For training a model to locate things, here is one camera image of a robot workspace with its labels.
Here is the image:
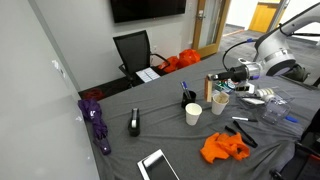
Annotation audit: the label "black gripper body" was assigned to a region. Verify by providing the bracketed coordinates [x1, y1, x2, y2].
[230, 65, 249, 82]

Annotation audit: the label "wooden Merry Christmas sign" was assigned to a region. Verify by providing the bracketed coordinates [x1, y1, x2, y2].
[204, 74, 213, 102]

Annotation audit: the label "white paper cup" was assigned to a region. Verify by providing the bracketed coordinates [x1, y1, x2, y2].
[185, 103, 202, 126]

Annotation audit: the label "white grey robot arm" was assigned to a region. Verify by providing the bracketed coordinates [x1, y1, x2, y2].
[206, 3, 320, 82]

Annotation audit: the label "white cup with wooden sticks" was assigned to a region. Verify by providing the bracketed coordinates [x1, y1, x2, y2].
[211, 92, 229, 115]

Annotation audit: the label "black pen holder cup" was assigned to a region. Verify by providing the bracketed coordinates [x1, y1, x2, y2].
[181, 91, 196, 109]

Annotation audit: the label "teal Ice Breakers mints tin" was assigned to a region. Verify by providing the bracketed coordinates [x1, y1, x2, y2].
[223, 82, 235, 94]

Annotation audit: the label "white tape rolls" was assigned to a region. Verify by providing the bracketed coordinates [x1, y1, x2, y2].
[256, 88, 275, 102]

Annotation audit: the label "clear organizer tray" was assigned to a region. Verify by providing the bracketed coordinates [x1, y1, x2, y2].
[236, 86, 294, 108]

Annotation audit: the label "orange bag on floor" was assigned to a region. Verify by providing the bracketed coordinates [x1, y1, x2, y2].
[158, 49, 200, 73]

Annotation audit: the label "black and white marker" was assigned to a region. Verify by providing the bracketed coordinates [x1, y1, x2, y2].
[231, 116, 258, 122]

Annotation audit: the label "blue pen in holder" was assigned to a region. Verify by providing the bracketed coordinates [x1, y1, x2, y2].
[181, 81, 191, 99]

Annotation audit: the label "grey tablecloth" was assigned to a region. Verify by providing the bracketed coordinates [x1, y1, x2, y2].
[92, 55, 320, 180]

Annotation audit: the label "small clear acrylic box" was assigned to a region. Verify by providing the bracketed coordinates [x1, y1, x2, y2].
[261, 100, 291, 124]

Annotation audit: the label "wooden glass door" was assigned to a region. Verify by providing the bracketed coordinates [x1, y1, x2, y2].
[192, 0, 231, 58]

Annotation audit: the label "blue marker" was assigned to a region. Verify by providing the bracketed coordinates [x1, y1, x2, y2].
[285, 116, 298, 123]

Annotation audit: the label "orange cloth on table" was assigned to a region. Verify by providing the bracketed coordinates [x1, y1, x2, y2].
[200, 132, 250, 164]

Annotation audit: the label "white paper on chair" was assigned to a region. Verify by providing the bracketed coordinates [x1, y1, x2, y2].
[137, 68, 160, 83]

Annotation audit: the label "black mesh office chair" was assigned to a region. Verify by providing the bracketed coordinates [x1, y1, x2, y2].
[113, 30, 170, 88]

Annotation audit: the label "purple folded umbrella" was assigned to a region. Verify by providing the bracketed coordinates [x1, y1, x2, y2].
[78, 99, 111, 155]

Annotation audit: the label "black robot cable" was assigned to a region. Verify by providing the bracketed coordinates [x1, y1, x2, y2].
[221, 37, 258, 72]

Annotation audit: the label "black strap on table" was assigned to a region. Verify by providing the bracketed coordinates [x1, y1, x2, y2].
[224, 120, 259, 149]

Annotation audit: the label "tablet with white frame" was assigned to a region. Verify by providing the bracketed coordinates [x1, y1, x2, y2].
[137, 149, 180, 180]

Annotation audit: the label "wall mounted black television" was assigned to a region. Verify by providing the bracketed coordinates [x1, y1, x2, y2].
[110, 0, 186, 23]

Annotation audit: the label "red coiled cable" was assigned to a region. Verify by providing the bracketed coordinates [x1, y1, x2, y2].
[83, 88, 106, 101]

